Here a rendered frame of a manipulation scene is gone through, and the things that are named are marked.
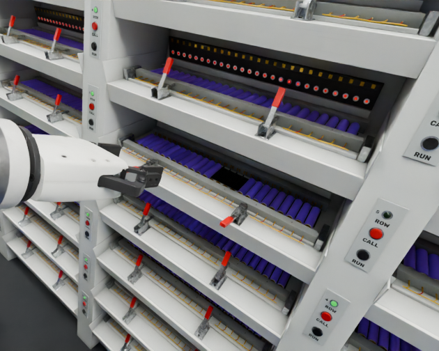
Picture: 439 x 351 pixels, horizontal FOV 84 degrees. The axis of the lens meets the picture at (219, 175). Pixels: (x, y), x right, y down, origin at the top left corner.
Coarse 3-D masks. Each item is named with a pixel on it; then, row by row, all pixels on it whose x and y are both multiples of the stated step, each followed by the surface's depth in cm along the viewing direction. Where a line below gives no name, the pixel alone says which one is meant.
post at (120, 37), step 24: (120, 24) 58; (144, 24) 64; (120, 48) 61; (144, 48) 67; (96, 72) 62; (120, 120) 69; (96, 216) 77; (96, 240) 80; (96, 264) 85; (96, 312) 96
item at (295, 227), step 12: (132, 144) 69; (144, 156) 67; (156, 156) 65; (168, 168) 64; (180, 168) 62; (180, 180) 61; (192, 180) 61; (204, 180) 59; (204, 192) 58; (216, 192) 58; (228, 192) 56; (252, 204) 54; (264, 216) 53; (276, 216) 52; (288, 228) 51; (300, 228) 49; (300, 240) 49; (312, 240) 49
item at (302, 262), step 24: (144, 120) 77; (120, 144) 70; (216, 144) 70; (264, 168) 64; (168, 192) 59; (192, 192) 59; (192, 216) 58; (216, 216) 53; (336, 216) 56; (240, 240) 52; (264, 240) 49; (288, 240) 50; (288, 264) 48; (312, 264) 46
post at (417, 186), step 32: (416, 96) 32; (416, 128) 33; (384, 160) 35; (416, 160) 34; (384, 192) 36; (416, 192) 34; (352, 224) 40; (416, 224) 35; (384, 256) 38; (320, 288) 45; (352, 288) 42; (352, 320) 43
